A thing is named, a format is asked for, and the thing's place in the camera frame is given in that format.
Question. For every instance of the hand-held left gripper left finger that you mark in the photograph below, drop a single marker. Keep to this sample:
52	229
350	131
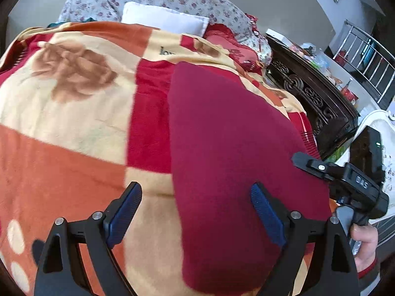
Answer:
123	215

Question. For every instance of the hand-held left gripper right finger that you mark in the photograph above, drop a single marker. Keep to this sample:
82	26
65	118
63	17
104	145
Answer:
268	215

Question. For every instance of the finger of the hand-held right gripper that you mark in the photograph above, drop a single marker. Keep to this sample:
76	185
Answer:
314	166

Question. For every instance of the maroon knit garment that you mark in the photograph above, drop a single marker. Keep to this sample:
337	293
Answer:
231	145

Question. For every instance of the person's right forearm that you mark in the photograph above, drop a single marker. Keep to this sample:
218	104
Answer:
368	273

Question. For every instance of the person's right hand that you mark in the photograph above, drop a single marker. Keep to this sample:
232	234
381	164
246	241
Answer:
365	243

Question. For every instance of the white ornate chair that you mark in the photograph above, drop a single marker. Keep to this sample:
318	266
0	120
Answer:
384	123

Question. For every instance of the dark carved wooden headboard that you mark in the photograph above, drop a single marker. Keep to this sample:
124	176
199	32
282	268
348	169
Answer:
308	92

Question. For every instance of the pile of small household clutter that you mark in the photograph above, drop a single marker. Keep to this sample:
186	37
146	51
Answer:
327	67

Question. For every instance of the metal railing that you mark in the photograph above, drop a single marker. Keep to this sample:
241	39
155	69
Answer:
364	52

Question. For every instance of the orange red cream printed blanket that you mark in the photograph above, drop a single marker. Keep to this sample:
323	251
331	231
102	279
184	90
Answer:
77	98

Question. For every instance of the white box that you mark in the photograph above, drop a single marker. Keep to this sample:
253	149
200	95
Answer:
277	36

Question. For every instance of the red floral pillow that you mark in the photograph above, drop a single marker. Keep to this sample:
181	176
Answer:
234	47

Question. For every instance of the white pillow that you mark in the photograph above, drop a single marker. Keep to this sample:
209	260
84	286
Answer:
163	18

